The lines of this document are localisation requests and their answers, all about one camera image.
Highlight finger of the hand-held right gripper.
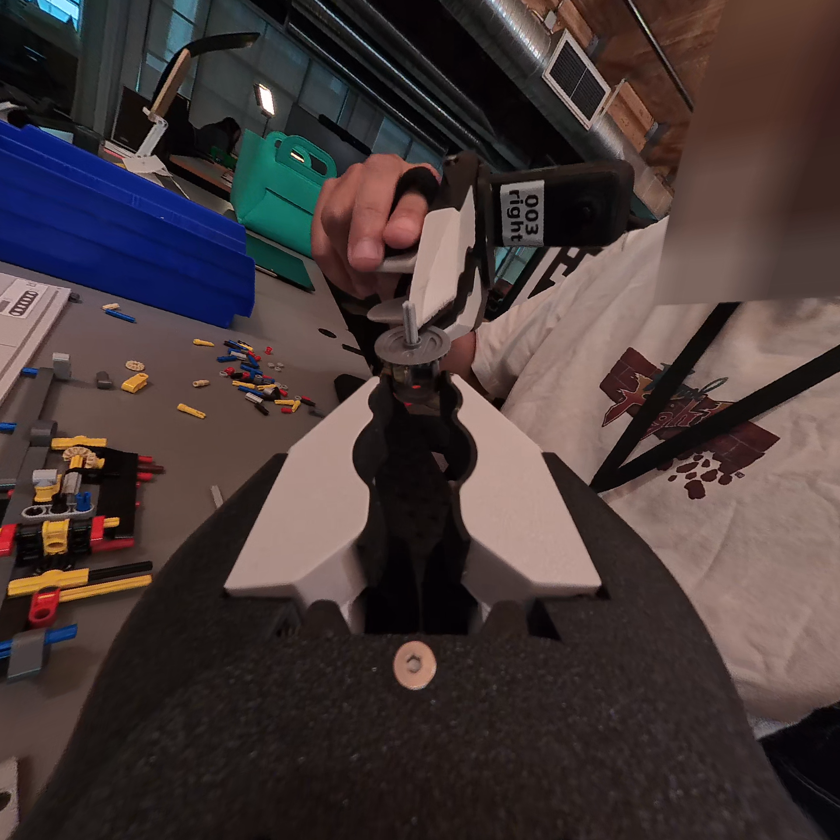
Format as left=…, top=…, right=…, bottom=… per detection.
left=407, top=196, right=479, bottom=327
left=446, top=249, right=491, bottom=332

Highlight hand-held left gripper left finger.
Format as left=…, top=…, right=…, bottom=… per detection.
left=223, top=377, right=391, bottom=627

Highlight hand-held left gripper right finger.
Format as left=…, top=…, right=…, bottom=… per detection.
left=445, top=375, right=605, bottom=624

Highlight grey lego differential housing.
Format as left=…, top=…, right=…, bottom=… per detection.
left=377, top=327, right=454, bottom=404

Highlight pile of small lego pins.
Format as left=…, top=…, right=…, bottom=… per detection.
left=217, top=338, right=316, bottom=417

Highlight lego chassis assembly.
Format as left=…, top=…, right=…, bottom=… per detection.
left=0, top=354, right=165, bottom=683

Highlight lego instruction booklet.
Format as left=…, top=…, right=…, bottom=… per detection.
left=0, top=272, right=72, bottom=401

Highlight person's right hand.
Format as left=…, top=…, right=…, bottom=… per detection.
left=311, top=154, right=442, bottom=299

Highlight framed black white marker sign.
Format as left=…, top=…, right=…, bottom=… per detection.
left=489, top=246, right=592, bottom=316

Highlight white air vent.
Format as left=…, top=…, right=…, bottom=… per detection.
left=541, top=29, right=611, bottom=129

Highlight person's white printed shirt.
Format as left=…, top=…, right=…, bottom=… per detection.
left=471, top=217, right=840, bottom=726

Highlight teal felt bag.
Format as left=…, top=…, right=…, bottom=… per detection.
left=233, top=130, right=339, bottom=290

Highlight blue plastic bin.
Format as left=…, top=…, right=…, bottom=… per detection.
left=0, top=118, right=257, bottom=329

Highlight person's dark trousers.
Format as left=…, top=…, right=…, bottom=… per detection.
left=755, top=705, right=840, bottom=840

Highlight black strap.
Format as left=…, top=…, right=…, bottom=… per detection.
left=589, top=302, right=742, bottom=492
left=589, top=344, right=840, bottom=493

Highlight silver air duct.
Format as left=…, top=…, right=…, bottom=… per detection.
left=440, top=0, right=657, bottom=185

